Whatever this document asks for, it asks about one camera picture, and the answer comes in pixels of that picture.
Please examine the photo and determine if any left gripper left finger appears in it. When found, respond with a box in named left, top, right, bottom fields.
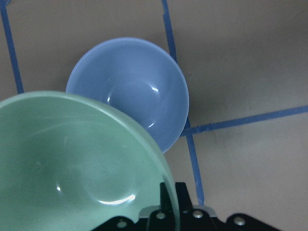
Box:
left=146, top=183, right=174, bottom=231

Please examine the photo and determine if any blue bowl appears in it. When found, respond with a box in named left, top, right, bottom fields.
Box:
left=65, top=38, right=189, bottom=152

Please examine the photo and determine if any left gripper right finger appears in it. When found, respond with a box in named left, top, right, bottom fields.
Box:
left=175, top=182, right=217, bottom=231

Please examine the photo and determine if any green bowl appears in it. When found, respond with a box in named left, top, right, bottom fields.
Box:
left=0, top=91, right=180, bottom=231

